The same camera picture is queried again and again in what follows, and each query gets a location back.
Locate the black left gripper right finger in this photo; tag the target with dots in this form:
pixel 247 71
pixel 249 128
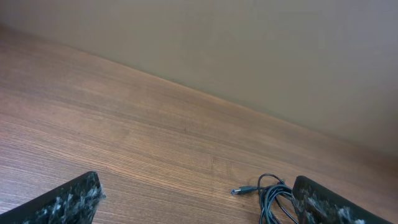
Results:
pixel 314 203

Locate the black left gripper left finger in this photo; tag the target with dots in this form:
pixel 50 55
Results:
pixel 73 202

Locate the black USB cable blue plug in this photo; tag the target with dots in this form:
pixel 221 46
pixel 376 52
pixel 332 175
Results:
pixel 267 196

